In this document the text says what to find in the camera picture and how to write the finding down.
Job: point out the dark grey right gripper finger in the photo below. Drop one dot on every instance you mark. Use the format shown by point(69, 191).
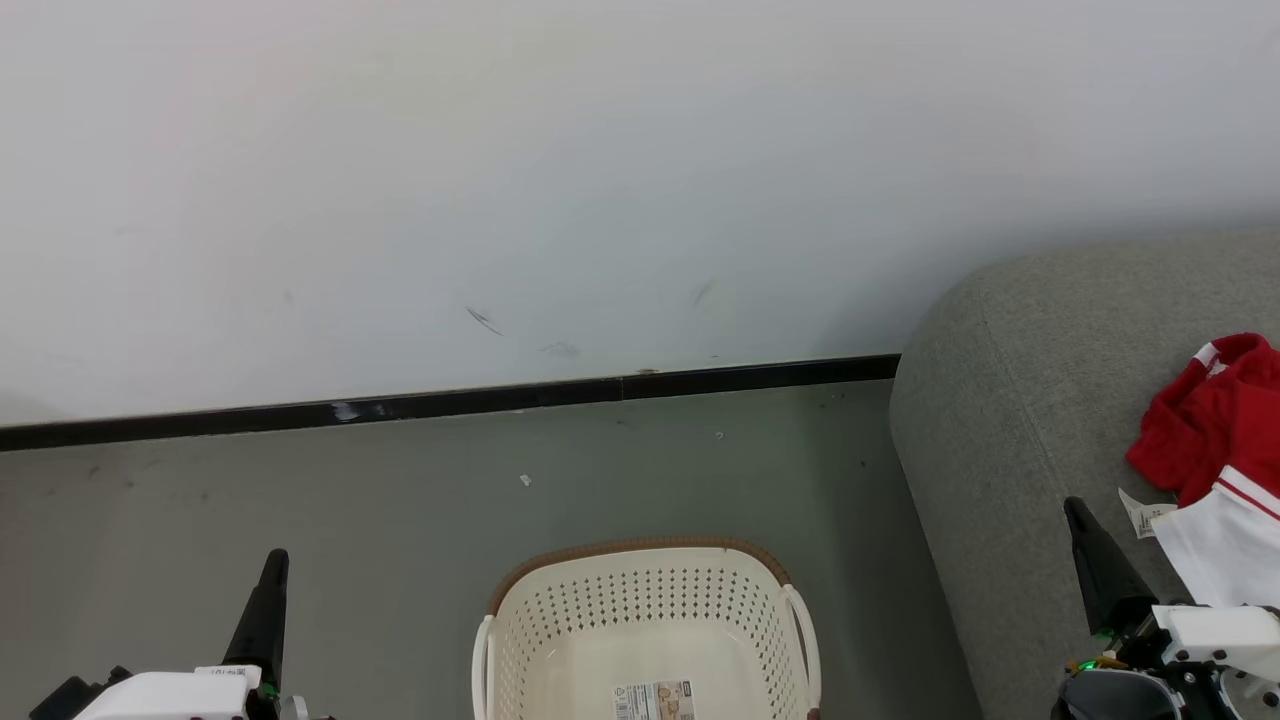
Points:
point(1110, 580)

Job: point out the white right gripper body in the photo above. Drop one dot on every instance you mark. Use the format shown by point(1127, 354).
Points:
point(1220, 635)

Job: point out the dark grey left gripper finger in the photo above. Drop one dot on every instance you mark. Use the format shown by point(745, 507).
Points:
point(265, 620)

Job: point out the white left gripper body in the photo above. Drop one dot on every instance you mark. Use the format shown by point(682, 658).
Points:
point(170, 698)

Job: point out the red and white garment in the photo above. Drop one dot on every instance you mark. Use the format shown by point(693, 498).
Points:
point(1230, 550)

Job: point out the red garment with white stripe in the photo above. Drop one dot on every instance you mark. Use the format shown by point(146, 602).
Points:
point(1220, 430)

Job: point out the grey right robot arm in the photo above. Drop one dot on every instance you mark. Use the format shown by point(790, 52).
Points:
point(1120, 702)

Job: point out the grey fabric sofa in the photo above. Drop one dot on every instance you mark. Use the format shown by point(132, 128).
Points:
point(1020, 400)

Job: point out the cream perforated laundry basket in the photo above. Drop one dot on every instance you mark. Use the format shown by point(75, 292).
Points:
point(650, 610)

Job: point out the paper label sticker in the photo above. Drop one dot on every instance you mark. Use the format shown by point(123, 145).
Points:
point(655, 702)

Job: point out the black wall baseboard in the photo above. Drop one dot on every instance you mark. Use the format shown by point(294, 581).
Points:
point(450, 402)

